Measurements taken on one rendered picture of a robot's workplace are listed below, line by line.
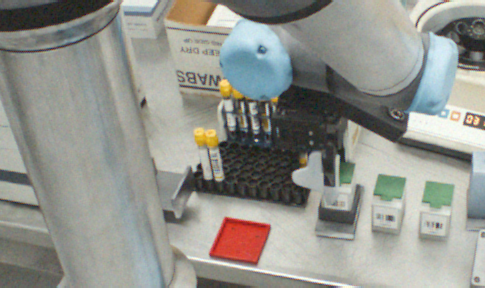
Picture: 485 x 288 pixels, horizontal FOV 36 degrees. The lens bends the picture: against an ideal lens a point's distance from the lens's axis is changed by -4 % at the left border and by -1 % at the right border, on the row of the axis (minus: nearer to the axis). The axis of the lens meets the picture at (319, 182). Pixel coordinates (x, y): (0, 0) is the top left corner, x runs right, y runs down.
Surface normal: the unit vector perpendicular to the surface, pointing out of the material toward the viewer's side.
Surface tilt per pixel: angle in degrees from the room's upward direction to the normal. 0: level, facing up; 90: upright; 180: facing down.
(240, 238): 0
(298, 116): 0
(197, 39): 97
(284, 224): 0
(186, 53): 89
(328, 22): 122
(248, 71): 90
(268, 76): 90
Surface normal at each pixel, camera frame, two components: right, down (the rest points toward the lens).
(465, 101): -0.40, 0.67
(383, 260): -0.05, -0.69
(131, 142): 0.91, 0.27
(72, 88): 0.43, 0.61
